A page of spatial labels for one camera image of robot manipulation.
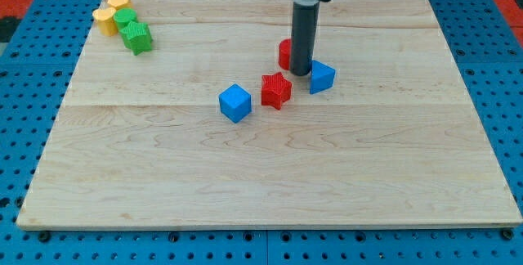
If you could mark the blue triangle block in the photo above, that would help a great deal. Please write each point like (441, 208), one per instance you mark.
(322, 77)

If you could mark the red star block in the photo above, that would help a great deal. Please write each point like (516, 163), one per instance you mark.
(275, 90)

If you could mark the green star block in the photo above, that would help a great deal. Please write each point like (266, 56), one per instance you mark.
(137, 37)

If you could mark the blue cube block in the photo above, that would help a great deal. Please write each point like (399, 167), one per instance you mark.
(235, 103)

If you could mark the light wooden board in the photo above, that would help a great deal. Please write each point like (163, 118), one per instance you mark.
(139, 142)

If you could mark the red cylinder block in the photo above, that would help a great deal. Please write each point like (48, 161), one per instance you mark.
(284, 54)

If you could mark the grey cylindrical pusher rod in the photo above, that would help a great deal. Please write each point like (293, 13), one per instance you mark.
(304, 23)

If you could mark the green cylinder block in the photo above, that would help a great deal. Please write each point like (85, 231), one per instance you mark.
(123, 17)

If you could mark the yellow heart block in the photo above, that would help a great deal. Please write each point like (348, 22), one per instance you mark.
(104, 18)

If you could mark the yellow hexagon block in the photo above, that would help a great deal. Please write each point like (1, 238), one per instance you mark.
(120, 4)

